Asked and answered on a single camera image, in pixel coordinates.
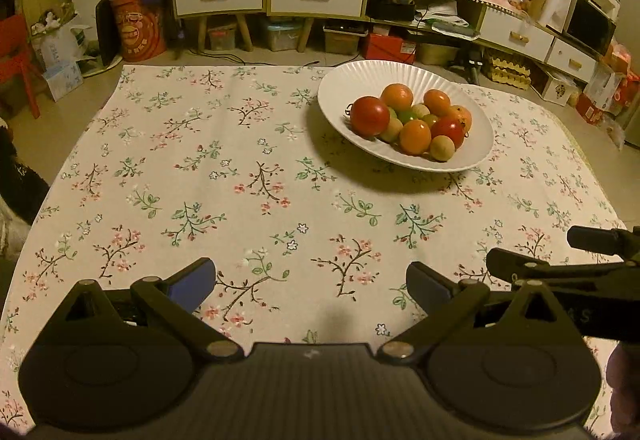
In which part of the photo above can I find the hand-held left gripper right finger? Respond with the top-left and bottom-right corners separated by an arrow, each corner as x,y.
377,261 -> 582,363

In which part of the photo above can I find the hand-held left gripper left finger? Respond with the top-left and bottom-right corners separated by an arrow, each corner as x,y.
49,257 -> 241,360

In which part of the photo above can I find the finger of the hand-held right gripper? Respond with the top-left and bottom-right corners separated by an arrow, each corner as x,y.
486,247 -> 640,293
567,226 -> 640,256

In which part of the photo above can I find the orange tomato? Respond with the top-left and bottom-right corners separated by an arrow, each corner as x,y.
423,89 -> 453,117
398,119 -> 432,156

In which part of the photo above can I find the red tomato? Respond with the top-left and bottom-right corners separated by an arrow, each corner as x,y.
431,116 -> 466,150
349,96 -> 391,137

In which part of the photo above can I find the tangerine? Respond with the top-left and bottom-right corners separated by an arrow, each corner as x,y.
447,105 -> 473,131
380,83 -> 415,112

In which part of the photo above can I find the white ribbed plate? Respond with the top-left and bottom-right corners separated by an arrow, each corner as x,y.
317,60 -> 496,172

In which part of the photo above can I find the person's right hand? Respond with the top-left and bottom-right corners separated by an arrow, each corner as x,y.
607,342 -> 640,436

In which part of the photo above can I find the floral tablecloth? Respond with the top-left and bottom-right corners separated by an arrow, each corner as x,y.
0,65 -> 628,436

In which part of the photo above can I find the red printed carton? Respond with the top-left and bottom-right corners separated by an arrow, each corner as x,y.
575,92 -> 608,118

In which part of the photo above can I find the white carton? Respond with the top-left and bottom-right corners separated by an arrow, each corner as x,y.
532,70 -> 583,107

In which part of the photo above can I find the cardboard egg tray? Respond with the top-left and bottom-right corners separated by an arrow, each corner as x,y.
487,52 -> 533,88

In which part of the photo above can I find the black microwave oven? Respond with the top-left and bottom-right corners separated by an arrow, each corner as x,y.
562,0 -> 617,56

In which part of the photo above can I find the low wooden cabinet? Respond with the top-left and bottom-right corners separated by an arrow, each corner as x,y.
365,0 -> 601,83

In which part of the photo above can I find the red box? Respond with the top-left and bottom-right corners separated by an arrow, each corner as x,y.
362,32 -> 417,66

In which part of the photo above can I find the blue white tissue box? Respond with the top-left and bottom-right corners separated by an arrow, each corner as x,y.
42,60 -> 83,102

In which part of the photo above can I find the clear plastic storage box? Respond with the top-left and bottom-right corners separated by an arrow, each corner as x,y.
260,17 -> 303,52
322,22 -> 368,55

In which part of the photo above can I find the orange printed bag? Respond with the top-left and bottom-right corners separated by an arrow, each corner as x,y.
111,0 -> 167,62

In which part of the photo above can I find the black panel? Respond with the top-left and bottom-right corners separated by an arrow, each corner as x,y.
95,0 -> 123,68

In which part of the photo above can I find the white plastic bag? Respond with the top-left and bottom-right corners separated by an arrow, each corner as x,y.
32,22 -> 93,71

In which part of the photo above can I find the black box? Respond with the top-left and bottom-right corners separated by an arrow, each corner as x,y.
367,0 -> 417,21

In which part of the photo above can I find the red plastic chair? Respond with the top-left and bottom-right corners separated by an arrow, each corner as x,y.
0,15 -> 41,118

